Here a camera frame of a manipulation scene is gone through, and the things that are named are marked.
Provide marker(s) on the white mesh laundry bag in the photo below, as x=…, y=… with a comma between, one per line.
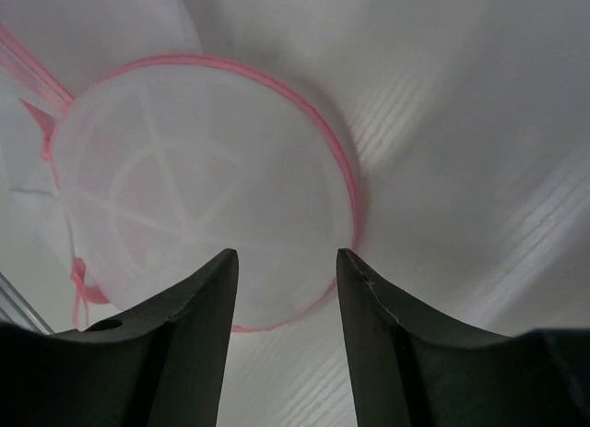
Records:
x=159, y=156

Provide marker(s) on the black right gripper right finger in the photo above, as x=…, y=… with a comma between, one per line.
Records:
x=412, y=365

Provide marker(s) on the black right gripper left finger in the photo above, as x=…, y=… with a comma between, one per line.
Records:
x=160, y=363

